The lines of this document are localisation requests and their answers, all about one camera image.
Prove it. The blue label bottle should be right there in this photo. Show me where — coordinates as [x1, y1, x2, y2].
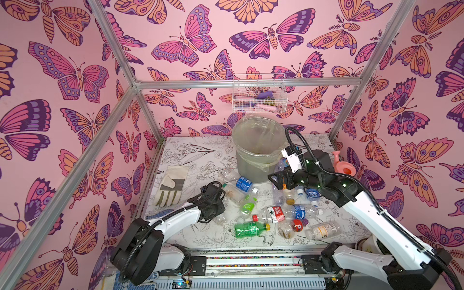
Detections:
[282, 204, 323, 221]
[235, 176, 259, 194]
[271, 158, 292, 182]

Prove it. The clear white label bottle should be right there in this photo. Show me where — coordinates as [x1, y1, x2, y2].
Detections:
[305, 222, 342, 241]

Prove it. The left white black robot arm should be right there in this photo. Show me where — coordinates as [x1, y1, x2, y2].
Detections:
[110, 181, 225, 285]

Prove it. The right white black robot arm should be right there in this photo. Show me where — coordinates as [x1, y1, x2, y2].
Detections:
[268, 146, 462, 290]

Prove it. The grey mesh waste bin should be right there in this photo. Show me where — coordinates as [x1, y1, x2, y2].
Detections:
[232, 115, 288, 183]

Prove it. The purple label clear bottle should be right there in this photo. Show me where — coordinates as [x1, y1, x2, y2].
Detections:
[273, 185, 285, 207]

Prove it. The orange label bottle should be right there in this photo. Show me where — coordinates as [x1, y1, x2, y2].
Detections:
[283, 188, 296, 205]

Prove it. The clear green cap bottle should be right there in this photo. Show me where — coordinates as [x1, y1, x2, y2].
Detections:
[222, 183, 245, 205]

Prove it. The red white label bottle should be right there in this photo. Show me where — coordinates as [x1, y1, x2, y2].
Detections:
[252, 206, 285, 224]

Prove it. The lime green label bottle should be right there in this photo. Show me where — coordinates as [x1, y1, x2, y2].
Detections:
[239, 195, 257, 218]

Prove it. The beige grey work glove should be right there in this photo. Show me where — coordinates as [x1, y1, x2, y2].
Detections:
[154, 166, 189, 208]

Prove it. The green plastic bottle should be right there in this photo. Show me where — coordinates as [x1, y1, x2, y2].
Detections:
[234, 222, 270, 239]

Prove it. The round red label bottle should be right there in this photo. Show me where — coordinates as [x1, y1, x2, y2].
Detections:
[278, 219, 304, 239]

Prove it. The pink plastic watering can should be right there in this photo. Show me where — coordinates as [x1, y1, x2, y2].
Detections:
[332, 151, 356, 176]

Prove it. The potted green plant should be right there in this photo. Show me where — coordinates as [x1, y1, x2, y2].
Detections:
[355, 234, 383, 254]

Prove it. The blue dotted work glove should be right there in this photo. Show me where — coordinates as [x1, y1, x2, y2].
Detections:
[114, 271, 160, 290]

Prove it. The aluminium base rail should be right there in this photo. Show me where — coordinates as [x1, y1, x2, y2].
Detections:
[152, 249, 356, 290]

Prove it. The white wire wall basket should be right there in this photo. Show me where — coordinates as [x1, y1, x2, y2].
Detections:
[231, 74, 288, 114]

